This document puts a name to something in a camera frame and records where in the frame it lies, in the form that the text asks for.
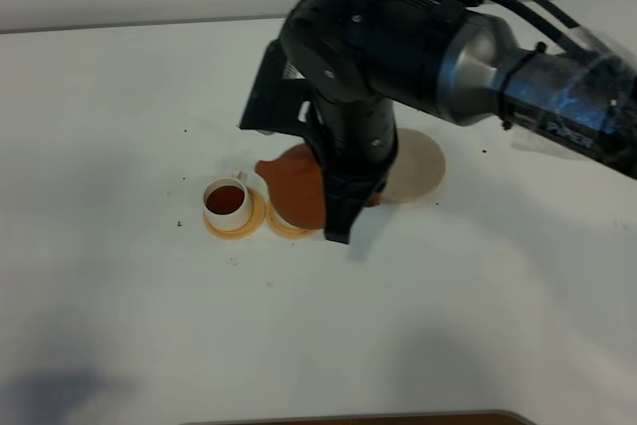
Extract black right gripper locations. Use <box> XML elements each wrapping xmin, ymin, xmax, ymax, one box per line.
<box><xmin>311</xmin><ymin>94</ymin><xmax>398</xmax><ymax>245</ymax></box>

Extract brown clay teapot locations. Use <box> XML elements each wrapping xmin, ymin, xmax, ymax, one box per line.
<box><xmin>254</xmin><ymin>142</ymin><xmax>384</xmax><ymax>231</ymax></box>

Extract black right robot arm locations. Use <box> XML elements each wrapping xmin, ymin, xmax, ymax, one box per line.
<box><xmin>278</xmin><ymin>0</ymin><xmax>636</xmax><ymax>244</ymax></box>

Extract beige round teapot coaster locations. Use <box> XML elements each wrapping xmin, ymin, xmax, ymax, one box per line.
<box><xmin>383</xmin><ymin>128</ymin><xmax>446</xmax><ymax>204</ymax></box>

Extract right orange cup coaster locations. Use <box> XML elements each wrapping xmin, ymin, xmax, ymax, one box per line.
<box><xmin>266</xmin><ymin>201</ymin><xmax>317</xmax><ymax>240</ymax></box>

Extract orange cup coaster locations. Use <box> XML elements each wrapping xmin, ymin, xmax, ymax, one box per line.
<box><xmin>266</xmin><ymin>201</ymin><xmax>317</xmax><ymax>240</ymax></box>
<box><xmin>203</xmin><ymin>188</ymin><xmax>266</xmax><ymax>240</ymax></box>

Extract left orange cup coaster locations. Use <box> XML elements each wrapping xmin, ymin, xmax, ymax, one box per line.
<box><xmin>203</xmin><ymin>188</ymin><xmax>266</xmax><ymax>240</ymax></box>

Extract left white teacup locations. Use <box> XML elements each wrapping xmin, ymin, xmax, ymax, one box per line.
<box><xmin>203</xmin><ymin>171</ymin><xmax>253</xmax><ymax>233</ymax></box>

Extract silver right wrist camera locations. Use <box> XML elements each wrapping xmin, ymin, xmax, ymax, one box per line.
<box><xmin>239</xmin><ymin>40</ymin><xmax>314</xmax><ymax>139</ymax></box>

